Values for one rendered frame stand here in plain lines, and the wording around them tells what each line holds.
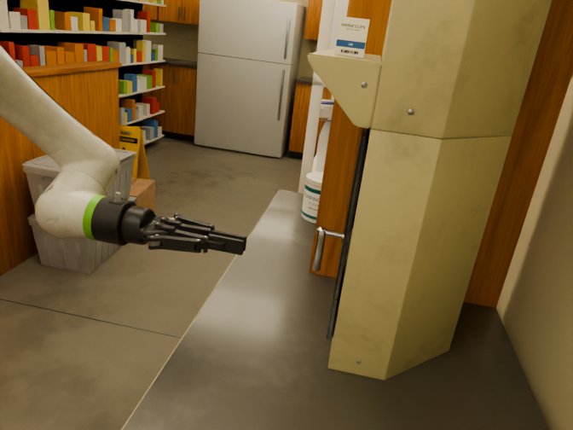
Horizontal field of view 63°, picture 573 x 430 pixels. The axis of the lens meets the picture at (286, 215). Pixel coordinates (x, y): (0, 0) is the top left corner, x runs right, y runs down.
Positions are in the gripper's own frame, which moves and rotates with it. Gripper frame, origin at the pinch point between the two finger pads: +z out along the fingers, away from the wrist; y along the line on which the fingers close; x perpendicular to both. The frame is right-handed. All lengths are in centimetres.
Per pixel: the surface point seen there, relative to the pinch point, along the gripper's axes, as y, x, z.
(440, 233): -0.8, -10.2, 38.4
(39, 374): 63, 116, -99
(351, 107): -4.5, -30.0, 19.6
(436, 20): -4, -44, 30
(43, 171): 145, 55, -150
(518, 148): 32, -20, 57
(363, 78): -4.4, -34.5, 20.7
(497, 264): 32, 8, 60
